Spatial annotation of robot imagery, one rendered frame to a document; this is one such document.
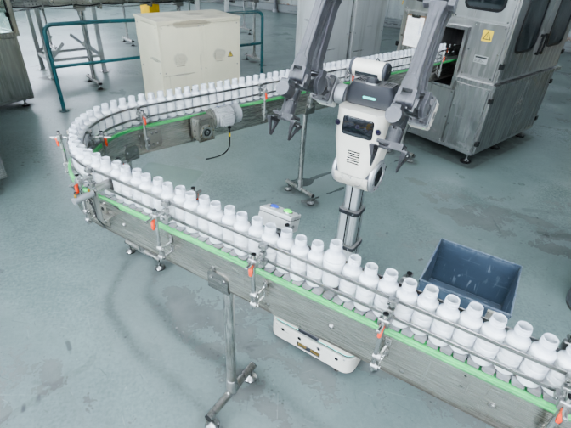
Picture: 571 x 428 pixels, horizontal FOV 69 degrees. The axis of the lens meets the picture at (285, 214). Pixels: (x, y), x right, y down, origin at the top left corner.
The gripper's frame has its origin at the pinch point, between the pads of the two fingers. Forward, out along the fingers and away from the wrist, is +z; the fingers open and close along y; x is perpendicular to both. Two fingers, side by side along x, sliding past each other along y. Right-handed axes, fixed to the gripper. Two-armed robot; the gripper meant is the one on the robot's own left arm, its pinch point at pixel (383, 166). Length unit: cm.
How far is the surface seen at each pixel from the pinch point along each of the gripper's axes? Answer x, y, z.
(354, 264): -29.4, 8.4, 31.9
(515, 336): -29, 54, 34
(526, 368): -26, 59, 41
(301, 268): -26.0, -8.8, 40.5
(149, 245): -18, -80, 59
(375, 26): 576, -240, -265
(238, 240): -27, -34, 40
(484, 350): -27, 49, 41
